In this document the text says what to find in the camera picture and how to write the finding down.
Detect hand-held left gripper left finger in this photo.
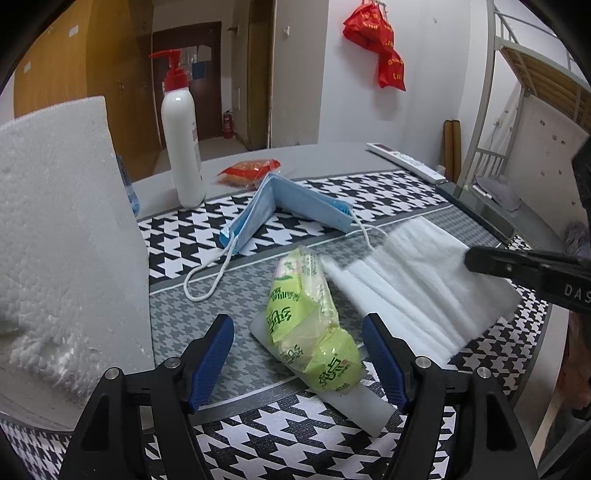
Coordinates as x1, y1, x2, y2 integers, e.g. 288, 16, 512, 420
60, 315, 235, 480

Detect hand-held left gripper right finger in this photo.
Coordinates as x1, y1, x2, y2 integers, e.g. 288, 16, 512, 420
361, 313, 541, 480

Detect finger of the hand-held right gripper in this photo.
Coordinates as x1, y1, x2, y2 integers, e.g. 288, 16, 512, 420
464, 246, 578, 282

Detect green plastic-wrapped packet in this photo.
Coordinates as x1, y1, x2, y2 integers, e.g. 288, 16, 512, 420
249, 318, 397, 437

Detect white cotton pad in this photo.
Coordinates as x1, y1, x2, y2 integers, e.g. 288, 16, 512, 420
321, 217, 522, 367

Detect blue face mask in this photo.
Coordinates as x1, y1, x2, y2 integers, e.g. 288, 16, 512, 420
184, 174, 386, 303

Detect white foam box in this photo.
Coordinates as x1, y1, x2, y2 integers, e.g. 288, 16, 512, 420
0, 95, 155, 418

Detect purple cloth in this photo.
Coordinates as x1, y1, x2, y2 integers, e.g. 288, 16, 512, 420
566, 222, 591, 259

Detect black phone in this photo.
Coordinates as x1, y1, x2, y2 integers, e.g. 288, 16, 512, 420
436, 181, 515, 243

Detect grey cloth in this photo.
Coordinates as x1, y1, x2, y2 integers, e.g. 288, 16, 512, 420
473, 176, 525, 210

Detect houndstooth tablecloth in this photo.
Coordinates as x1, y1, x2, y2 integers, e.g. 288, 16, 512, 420
0, 168, 552, 480

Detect rolled wooden mats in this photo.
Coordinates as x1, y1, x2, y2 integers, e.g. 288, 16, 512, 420
443, 119, 462, 181

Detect white remote control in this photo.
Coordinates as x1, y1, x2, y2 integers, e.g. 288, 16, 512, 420
367, 142, 446, 184

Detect metal bunk bed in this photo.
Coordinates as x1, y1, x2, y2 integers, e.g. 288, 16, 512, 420
457, 0, 591, 241

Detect red snack packet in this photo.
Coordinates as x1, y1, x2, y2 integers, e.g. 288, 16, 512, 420
217, 158, 282, 190

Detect white pump bottle red cap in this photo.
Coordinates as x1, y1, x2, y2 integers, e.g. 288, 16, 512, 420
148, 48, 207, 208

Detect red plastic bag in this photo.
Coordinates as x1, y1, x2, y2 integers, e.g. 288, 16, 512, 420
342, 1, 395, 51
378, 46, 407, 92

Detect dark brown door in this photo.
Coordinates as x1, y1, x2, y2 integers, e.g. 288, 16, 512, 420
152, 21, 223, 148

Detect brown side door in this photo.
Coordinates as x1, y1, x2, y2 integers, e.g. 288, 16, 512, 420
247, 0, 273, 151

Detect white paper notice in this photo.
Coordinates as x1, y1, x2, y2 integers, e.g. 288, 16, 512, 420
182, 44, 213, 65

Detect wooden wardrobe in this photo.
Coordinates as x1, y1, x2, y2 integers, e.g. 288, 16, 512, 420
13, 0, 153, 183

